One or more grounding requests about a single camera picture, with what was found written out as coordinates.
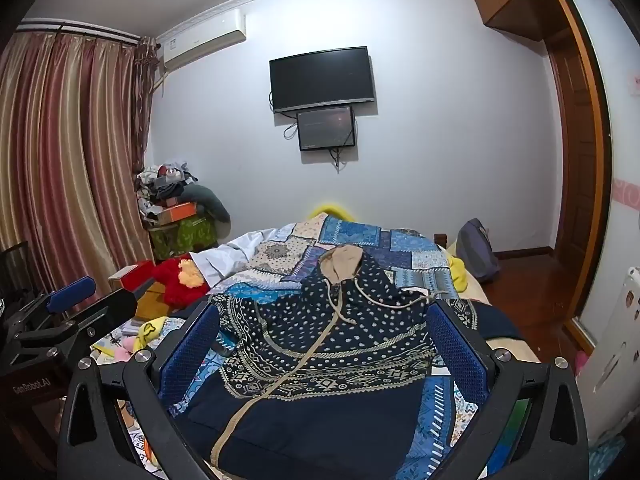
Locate red plush toy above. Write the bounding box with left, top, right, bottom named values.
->
left=110, top=254, right=210, bottom=310

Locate clutter pile of clothes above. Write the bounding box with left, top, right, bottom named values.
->
left=136, top=162, right=231, bottom=226

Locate white sheet on bed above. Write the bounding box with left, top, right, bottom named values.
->
left=190, top=223, right=295, bottom=288

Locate large black wall television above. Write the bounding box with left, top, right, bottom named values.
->
left=269, top=47, right=375, bottom=113

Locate small black wall monitor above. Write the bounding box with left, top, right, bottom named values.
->
left=297, top=106, right=356, bottom=152

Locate white plastic board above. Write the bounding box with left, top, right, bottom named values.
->
left=577, top=266, right=640, bottom=448

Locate purple grey backpack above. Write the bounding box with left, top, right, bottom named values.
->
left=456, top=218, right=500, bottom=283

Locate orange box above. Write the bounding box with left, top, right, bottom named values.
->
left=157, top=203, right=198, bottom=226

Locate blue patchwork bedspread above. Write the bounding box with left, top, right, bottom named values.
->
left=119, top=212, right=482, bottom=480

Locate navy patterned hoodie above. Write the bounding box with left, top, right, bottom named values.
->
left=171, top=244, right=524, bottom=480

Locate striped red gold curtain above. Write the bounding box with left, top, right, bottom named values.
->
left=1, top=32, right=158, bottom=295

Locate yellow plush blanket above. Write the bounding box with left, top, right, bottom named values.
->
left=446, top=252, right=469, bottom=292

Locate green storage box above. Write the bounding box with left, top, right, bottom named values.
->
left=148, top=216, right=217, bottom=261

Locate brown wooden door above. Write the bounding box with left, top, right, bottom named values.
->
left=544, top=0, right=612, bottom=320

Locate white wall air conditioner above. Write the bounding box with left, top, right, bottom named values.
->
left=160, top=9, right=246, bottom=72

